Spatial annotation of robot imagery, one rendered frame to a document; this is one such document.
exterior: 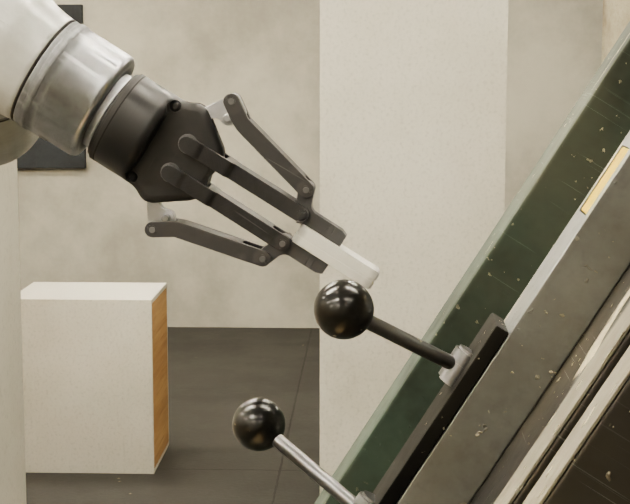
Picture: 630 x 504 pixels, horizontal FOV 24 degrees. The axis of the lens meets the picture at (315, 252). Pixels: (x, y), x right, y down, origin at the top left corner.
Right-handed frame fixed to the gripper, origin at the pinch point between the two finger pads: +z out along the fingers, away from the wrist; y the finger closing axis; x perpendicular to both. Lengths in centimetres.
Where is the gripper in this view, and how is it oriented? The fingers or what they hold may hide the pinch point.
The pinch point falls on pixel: (336, 254)
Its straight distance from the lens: 111.0
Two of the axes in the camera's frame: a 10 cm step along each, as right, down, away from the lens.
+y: -5.3, 8.4, 1.4
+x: -0.6, 1.3, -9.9
